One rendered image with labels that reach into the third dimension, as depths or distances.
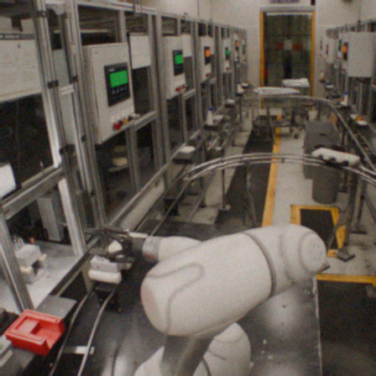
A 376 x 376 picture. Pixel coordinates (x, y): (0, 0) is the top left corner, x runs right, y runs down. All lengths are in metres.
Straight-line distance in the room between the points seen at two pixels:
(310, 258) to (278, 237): 0.06
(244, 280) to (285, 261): 0.08
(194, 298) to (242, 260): 0.10
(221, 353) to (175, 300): 0.61
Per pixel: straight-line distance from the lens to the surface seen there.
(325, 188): 4.02
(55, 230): 1.75
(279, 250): 0.59
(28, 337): 1.22
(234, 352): 1.12
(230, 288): 0.54
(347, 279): 2.97
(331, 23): 9.26
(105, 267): 1.53
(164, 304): 0.53
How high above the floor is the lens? 1.78
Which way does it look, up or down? 23 degrees down
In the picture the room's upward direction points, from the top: 3 degrees counter-clockwise
